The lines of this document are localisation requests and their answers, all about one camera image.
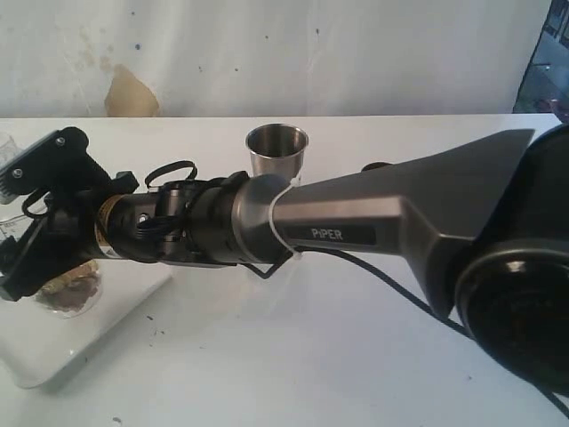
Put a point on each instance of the brown wooden blocks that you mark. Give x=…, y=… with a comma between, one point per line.
x=72, y=293

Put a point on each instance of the stainless steel cup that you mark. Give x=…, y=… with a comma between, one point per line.
x=277, y=149

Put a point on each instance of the white rectangular tray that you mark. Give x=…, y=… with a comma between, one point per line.
x=37, y=342

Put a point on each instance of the brown wooden cup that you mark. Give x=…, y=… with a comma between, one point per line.
x=373, y=166

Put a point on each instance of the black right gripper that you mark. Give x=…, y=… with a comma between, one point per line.
x=62, y=215

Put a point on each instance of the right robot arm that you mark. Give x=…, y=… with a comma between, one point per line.
x=483, y=227

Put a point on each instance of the clear plastic shaker cup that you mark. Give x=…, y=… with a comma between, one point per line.
x=13, y=225

